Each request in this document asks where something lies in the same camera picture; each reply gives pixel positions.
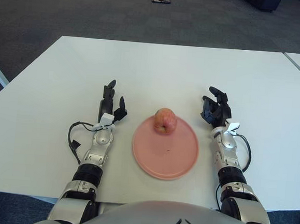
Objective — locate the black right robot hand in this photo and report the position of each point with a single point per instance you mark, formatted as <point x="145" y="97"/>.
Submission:
<point x="224" y="111"/>

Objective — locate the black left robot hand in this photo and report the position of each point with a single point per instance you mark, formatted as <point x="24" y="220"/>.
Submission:
<point x="107" y="104"/>

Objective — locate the red yellow apple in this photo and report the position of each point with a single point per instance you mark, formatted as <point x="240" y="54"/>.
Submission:
<point x="165" y="121"/>

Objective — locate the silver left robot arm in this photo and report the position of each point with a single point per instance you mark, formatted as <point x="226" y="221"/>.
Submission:
<point x="101" y="142"/>

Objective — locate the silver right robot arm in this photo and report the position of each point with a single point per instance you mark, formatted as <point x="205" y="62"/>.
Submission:
<point x="226" y="144"/>

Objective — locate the pink round plate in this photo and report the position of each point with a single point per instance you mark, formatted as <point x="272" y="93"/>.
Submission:
<point x="164" y="157"/>

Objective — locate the small black red floor item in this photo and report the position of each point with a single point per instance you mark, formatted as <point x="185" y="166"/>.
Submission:
<point x="161" y="0"/>

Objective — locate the grey robot torso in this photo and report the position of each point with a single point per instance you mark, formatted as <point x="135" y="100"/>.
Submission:
<point x="157" y="219"/>

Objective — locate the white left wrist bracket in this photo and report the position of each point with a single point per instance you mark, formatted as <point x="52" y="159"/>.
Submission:
<point x="106" y="119"/>

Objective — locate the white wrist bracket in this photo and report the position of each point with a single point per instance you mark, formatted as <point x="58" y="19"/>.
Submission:
<point x="106" y="119"/>
<point x="232" y="127"/>

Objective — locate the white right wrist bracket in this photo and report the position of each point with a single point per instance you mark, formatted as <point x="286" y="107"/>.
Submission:
<point x="232" y="127"/>

